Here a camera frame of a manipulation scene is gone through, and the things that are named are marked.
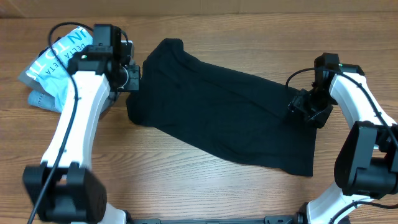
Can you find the grey folded garment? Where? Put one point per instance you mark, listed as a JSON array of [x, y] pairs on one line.
[[26, 78]]

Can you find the black t-shirt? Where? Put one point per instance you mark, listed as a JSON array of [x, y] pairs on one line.
[[232, 115]]

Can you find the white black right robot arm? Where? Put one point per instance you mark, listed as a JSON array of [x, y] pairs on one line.
[[366, 167]]

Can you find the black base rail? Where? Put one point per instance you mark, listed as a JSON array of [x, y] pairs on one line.
[[266, 220]]

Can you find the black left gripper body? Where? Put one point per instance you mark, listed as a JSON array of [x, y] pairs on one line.
[[133, 79]]

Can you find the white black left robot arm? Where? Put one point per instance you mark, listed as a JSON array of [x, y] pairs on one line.
[[63, 188]]

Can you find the light blue printed t-shirt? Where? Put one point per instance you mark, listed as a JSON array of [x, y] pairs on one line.
[[49, 67]]

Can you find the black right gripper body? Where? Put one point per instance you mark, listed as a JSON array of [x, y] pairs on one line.
[[311, 109]]

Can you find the blue denim folded jeans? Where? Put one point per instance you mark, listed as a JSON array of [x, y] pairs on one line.
[[43, 101]]

